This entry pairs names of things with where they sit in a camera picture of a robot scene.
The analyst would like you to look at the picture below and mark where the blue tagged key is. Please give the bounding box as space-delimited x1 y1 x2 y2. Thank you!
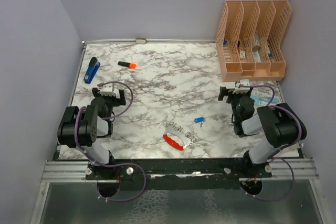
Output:
194 117 205 127

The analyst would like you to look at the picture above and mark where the red handled keyring with rings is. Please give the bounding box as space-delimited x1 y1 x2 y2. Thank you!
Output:
163 122 196 151

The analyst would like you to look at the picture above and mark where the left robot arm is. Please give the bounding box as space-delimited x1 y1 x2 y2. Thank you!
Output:
57 85 126 179

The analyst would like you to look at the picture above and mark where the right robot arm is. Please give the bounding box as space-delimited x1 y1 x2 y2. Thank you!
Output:
218 84 307 177

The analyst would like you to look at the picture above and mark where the light blue packaged item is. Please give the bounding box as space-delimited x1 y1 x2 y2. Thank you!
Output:
250 93 271 106

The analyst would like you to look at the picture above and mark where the orange black highlighter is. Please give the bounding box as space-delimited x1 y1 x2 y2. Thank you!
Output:
118 61 137 69

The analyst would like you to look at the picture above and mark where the blue stapler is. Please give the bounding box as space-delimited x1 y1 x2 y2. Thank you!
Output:
83 57 100 84

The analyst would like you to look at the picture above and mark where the peach desk file organizer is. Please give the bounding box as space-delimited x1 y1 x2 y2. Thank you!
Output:
215 0 291 82

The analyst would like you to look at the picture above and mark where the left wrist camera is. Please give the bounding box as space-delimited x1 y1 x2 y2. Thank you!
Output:
98 84 115 97

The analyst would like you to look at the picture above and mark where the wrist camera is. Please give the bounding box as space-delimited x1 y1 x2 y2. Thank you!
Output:
98 84 115 97
233 79 250 94

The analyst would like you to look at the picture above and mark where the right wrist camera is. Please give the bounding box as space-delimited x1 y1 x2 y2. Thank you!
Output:
233 79 250 94

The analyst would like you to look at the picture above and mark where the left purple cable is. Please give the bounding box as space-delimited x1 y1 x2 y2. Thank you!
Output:
75 81 147 203

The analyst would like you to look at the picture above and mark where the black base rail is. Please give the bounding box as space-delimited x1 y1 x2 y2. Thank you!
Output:
86 158 271 191

